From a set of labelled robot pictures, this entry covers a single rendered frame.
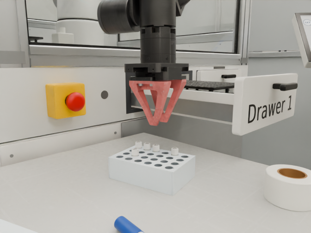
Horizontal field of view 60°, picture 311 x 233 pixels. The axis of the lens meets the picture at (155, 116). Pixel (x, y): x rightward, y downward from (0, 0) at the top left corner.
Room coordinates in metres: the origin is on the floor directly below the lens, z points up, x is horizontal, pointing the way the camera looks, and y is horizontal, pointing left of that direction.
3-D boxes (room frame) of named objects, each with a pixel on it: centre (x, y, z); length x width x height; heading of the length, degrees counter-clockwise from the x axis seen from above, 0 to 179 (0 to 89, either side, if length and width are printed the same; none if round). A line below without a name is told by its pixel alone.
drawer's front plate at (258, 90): (0.60, -0.26, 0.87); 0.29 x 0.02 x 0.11; 135
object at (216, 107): (0.75, -0.11, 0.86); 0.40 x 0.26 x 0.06; 45
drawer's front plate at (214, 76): (1.05, -0.25, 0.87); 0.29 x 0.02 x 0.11; 135
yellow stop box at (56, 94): (0.58, 0.19, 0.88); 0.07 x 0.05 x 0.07; 135
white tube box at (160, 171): (0.44, 0.01, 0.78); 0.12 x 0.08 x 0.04; 59
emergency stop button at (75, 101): (0.56, 0.17, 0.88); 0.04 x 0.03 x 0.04; 135
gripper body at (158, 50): (0.45, 0.00, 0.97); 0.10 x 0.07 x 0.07; 148
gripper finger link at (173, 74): (0.45, -0.01, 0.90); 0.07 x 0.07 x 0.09; 58
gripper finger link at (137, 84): (0.44, 0.00, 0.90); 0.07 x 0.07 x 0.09; 58
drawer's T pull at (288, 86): (0.58, -0.27, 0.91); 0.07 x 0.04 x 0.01; 135
